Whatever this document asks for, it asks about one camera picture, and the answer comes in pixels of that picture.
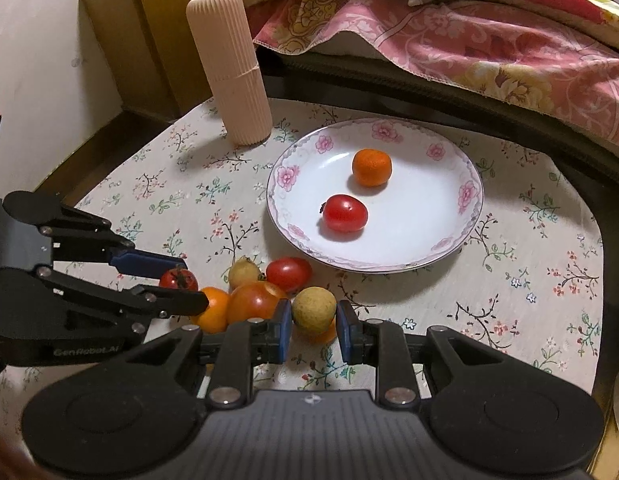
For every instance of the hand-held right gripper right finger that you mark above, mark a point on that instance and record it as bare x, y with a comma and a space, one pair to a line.
345, 332

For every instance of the pink ribbed cylinder container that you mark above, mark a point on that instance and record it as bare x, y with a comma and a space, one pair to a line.
232, 70

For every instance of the floral tablecloth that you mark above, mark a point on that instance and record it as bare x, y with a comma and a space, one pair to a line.
164, 200

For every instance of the wooden cabinet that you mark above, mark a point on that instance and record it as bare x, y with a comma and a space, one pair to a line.
154, 35

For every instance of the oval red tomato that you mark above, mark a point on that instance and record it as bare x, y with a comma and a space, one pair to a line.
345, 214

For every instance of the small red tomato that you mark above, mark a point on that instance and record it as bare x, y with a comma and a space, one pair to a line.
183, 281

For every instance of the orange-yellow tomato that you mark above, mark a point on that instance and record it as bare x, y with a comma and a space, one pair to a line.
217, 310

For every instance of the orange mandarin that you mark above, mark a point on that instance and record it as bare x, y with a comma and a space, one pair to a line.
328, 336
372, 167

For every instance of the red cherry tomato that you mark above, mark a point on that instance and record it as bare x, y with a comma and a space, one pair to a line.
289, 274

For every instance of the tan longan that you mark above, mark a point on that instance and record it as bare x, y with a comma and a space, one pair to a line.
243, 274
313, 311

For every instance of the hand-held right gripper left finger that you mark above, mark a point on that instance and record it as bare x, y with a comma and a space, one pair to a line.
284, 329

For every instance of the large red tomato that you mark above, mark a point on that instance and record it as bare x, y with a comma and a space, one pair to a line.
252, 302

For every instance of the pink floral blanket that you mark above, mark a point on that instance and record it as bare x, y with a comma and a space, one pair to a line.
489, 60

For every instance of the white floral plate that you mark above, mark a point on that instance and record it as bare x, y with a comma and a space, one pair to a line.
414, 220

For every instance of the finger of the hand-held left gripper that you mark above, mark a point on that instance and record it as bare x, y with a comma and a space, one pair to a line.
184, 302
144, 262

